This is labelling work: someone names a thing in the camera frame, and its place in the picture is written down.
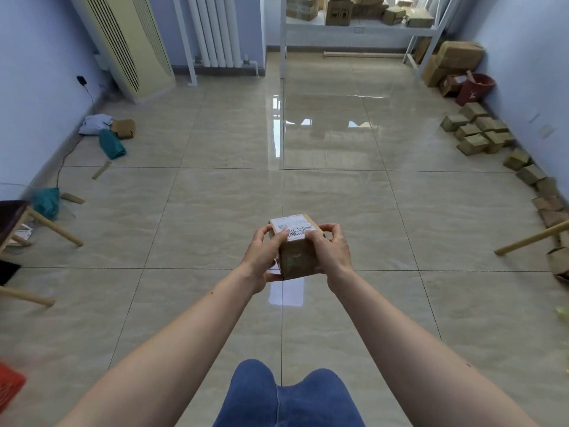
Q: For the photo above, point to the person's left hand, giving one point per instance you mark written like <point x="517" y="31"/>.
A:
<point x="258" y="257"/>

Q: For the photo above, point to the person's right hand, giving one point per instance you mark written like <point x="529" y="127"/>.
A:
<point x="334" y="257"/>

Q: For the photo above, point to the person's right thumb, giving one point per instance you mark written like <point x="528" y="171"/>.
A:
<point x="314" y="237"/>

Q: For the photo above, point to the person's left thumb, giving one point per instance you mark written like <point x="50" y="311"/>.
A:
<point x="276" y="236"/>

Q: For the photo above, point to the small labelled cardboard box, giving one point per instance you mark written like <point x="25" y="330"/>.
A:
<point x="298" y="257"/>

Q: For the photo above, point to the person's left forearm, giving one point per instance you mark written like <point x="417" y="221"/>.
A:
<point x="178" y="346"/>

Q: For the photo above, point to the person's right forearm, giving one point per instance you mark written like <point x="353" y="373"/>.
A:
<point x="418" y="351"/>

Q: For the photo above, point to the person's left leg in jeans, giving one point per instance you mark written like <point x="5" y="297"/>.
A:
<point x="249" y="395"/>

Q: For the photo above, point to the person's leg in jeans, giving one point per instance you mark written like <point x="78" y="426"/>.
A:
<point x="249" y="395"/>
<point x="318" y="400"/>

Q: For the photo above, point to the person's right leg in jeans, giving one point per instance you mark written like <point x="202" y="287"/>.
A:
<point x="318" y="400"/>

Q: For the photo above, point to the small plain cardboard box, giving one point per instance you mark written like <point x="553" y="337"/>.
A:
<point x="124" y="128"/>

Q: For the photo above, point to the short wooden stick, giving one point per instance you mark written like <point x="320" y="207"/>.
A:
<point x="72" y="198"/>
<point x="101" y="169"/>

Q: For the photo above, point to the teal plastic mailer bag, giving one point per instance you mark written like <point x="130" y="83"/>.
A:
<point x="112" y="145"/>
<point x="46" y="203"/>

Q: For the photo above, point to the thin wooden floor strip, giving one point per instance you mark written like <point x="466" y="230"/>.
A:
<point x="364" y="54"/>

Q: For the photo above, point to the heap of small cardboard boxes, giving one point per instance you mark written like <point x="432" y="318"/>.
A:
<point x="480" y="131"/>

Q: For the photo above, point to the large flat cardboard box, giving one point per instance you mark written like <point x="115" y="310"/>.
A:
<point x="433" y="73"/>

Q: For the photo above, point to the small open cardboard box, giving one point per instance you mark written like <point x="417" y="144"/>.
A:
<point x="452" y="85"/>

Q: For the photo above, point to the white plastic mailer bag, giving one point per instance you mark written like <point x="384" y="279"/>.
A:
<point x="94" y="124"/>

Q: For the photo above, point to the white metal shelf rack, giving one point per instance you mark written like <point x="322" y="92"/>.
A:
<point x="355" y="26"/>

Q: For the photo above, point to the long wooden stick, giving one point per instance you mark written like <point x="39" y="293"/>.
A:
<point x="531" y="239"/>

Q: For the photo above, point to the red plastic bucket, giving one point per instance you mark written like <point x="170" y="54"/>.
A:
<point x="476" y="87"/>

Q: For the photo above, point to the pile of boxes on shelf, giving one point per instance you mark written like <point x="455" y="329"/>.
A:
<point x="346" y="8"/>

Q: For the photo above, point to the large brown cardboard box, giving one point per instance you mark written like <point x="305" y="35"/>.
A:
<point x="460" y="55"/>

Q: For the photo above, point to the row of small cardboard boxes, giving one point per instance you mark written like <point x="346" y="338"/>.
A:
<point x="544" y="195"/>

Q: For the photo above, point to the cream floor-standing air conditioner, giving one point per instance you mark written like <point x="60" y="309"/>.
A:
<point x="129" y="44"/>

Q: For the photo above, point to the white paper sheet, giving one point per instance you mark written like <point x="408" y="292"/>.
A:
<point x="25" y="232"/>

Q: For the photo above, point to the dark stool with wooden legs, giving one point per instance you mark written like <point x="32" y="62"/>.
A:
<point x="17" y="226"/>

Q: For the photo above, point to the red plastic basket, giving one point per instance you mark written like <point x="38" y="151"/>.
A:
<point x="9" y="389"/>

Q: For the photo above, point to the white metal frame post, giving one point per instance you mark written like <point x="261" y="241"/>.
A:
<point x="184" y="39"/>

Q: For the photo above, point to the white wall radiator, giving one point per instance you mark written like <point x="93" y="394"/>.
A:
<point x="213" y="28"/>

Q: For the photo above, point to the black wall plug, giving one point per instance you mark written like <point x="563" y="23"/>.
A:
<point x="82" y="81"/>

